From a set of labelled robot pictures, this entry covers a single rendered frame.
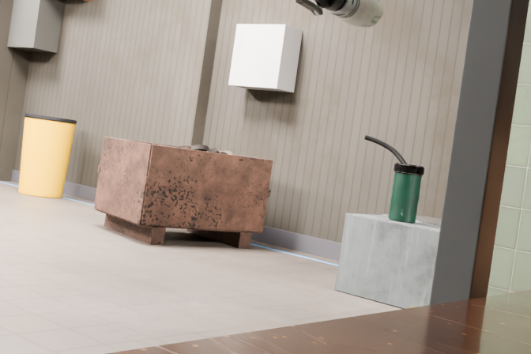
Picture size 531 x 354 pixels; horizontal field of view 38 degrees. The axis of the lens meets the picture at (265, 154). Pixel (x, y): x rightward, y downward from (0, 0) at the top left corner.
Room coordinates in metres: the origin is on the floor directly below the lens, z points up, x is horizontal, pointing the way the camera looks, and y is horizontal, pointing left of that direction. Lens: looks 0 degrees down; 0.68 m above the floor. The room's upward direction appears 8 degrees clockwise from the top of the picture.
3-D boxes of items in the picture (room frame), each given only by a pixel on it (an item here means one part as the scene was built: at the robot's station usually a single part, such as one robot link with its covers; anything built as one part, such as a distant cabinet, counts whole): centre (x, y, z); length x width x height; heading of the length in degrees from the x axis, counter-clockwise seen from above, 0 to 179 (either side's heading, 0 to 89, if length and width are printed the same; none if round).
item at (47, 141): (6.91, 1.93, 0.35); 0.46 x 0.44 x 0.70; 140
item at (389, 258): (4.29, -0.89, 0.42); 0.88 x 0.73 x 0.84; 140
